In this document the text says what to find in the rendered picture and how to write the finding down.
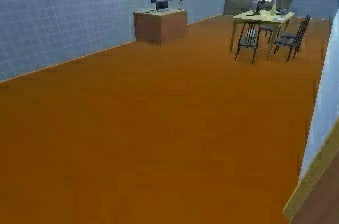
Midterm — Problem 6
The black appliance on cabinet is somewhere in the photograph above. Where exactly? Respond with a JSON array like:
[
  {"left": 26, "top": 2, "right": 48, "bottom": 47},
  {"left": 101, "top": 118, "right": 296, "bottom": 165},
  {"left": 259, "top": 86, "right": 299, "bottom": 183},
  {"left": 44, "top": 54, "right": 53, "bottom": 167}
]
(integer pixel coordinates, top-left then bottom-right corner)
[{"left": 150, "top": 0, "right": 171, "bottom": 12}]

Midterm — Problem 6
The grey pot on table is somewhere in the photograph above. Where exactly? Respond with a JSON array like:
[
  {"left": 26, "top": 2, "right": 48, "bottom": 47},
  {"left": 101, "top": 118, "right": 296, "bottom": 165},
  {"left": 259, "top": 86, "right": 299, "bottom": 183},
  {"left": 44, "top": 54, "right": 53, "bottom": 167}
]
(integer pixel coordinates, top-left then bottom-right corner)
[{"left": 251, "top": 0, "right": 275, "bottom": 16}]

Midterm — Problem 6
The brown wooden cabinet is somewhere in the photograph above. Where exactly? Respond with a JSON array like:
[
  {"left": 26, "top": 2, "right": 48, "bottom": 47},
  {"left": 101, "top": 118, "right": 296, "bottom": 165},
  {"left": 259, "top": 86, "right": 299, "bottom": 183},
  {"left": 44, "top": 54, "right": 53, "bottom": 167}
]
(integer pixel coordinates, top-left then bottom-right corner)
[{"left": 133, "top": 8, "right": 189, "bottom": 45}]

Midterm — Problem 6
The pale wooden dining table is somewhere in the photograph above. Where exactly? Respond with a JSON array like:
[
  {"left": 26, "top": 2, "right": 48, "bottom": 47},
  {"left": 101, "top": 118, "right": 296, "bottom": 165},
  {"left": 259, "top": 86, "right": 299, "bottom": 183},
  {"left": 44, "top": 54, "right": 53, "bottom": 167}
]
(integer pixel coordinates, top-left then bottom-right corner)
[{"left": 229, "top": 9, "right": 296, "bottom": 58}]

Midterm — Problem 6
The black slatted chair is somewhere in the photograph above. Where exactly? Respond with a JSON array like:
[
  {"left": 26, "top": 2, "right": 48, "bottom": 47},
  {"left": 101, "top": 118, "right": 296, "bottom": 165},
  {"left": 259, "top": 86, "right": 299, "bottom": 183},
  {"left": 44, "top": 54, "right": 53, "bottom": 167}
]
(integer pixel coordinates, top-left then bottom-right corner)
[
  {"left": 233, "top": 21, "right": 262, "bottom": 65},
  {"left": 272, "top": 14, "right": 312, "bottom": 63},
  {"left": 260, "top": 23, "right": 275, "bottom": 44}
]

